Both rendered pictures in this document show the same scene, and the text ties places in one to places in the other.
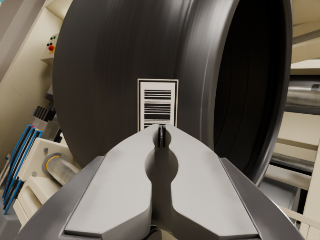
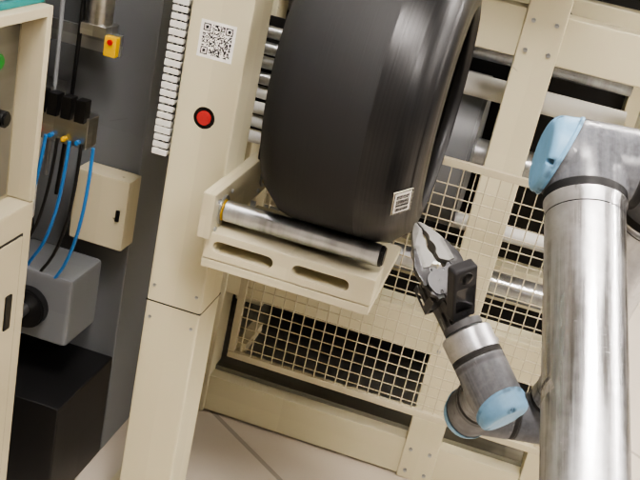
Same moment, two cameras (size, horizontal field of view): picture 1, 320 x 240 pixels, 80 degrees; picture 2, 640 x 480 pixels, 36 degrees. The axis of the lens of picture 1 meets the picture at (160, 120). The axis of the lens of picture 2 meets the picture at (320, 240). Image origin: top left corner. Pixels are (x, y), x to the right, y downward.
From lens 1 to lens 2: 1.68 m
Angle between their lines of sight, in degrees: 45
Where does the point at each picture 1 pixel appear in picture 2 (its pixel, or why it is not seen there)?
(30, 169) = (212, 227)
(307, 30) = not seen: outside the picture
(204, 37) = (424, 160)
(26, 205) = (231, 259)
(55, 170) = (247, 220)
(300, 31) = not seen: outside the picture
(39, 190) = (248, 244)
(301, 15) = not seen: outside the picture
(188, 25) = (418, 162)
